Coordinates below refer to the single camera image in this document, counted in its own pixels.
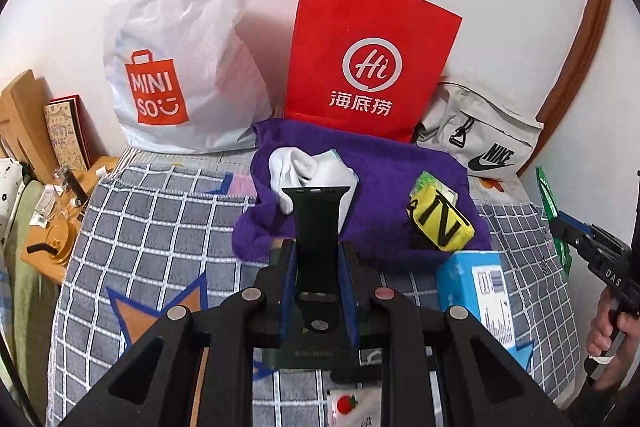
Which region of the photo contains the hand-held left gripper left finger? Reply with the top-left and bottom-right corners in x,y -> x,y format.
47,239 -> 297,427

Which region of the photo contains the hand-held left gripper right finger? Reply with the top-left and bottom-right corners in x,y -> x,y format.
340,241 -> 573,427

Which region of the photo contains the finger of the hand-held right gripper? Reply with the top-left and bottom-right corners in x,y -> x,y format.
550,211 -> 632,259
551,233 -> 609,279

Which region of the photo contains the black watch strap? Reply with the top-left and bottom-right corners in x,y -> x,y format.
281,186 -> 352,333

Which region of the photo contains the yellow black pouch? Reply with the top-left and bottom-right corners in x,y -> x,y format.
406,187 -> 475,253

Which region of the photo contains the purple towel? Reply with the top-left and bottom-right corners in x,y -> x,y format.
231,118 -> 493,280

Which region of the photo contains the white sock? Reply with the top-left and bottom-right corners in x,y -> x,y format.
268,148 -> 321,214

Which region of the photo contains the pale mint cloth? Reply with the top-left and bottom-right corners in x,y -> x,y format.
300,148 -> 360,235

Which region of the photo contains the green tissue packet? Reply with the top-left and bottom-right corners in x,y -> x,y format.
409,171 -> 473,208

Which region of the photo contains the person's right hand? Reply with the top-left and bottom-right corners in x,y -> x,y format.
586,303 -> 640,388

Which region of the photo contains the strawberry sachet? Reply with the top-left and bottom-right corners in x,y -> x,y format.
320,379 -> 386,427

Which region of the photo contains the blue tissue pack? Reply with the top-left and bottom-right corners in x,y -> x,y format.
435,249 -> 518,360

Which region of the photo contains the grey waist bag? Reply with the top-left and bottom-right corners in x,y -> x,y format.
412,77 -> 545,178

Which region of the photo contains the grey checked blanket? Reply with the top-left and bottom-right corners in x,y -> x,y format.
47,159 -> 583,427

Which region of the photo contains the small black object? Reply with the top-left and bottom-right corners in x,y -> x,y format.
64,169 -> 103,202

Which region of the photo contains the wooden nightstand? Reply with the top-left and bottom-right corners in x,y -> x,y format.
20,156 -> 121,285

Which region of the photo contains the round amber glass dish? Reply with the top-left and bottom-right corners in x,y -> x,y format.
30,219 -> 73,265

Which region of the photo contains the olive green cloth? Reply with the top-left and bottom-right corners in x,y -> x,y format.
10,182 -> 66,408

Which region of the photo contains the patterned hardcover book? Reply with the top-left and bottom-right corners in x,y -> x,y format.
43,94 -> 92,172

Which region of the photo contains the red paper bag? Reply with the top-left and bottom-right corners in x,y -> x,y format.
283,0 -> 463,145

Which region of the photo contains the white plastic shopping bag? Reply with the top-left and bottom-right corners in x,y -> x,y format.
102,0 -> 273,155

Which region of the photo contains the brown wooden door frame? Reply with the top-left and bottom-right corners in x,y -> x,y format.
517,0 -> 613,178

